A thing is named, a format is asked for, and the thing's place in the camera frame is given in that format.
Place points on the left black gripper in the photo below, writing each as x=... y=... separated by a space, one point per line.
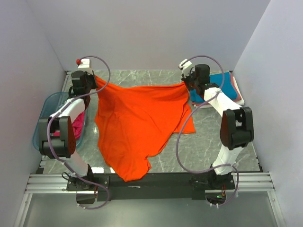
x=92 y=76

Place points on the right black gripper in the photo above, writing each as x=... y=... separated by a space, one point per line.
x=185 y=79

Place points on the orange t shirt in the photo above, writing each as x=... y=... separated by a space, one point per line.
x=135 y=123

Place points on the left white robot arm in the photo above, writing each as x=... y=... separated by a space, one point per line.
x=56 y=136

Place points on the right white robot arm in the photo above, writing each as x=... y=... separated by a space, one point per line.
x=236 y=130

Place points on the blue folded t shirt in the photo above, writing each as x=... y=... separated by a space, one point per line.
x=225 y=87

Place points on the magenta crumpled t shirt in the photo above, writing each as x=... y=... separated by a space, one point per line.
x=78 y=126

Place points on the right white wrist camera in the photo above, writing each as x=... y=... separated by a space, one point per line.
x=185 y=66

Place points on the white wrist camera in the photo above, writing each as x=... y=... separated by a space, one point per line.
x=185 y=66
x=84 y=65

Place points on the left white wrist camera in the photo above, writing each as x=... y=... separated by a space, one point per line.
x=84 y=65

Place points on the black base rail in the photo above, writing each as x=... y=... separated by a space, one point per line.
x=151 y=186

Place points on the aluminium frame rail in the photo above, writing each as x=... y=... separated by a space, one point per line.
x=52 y=184

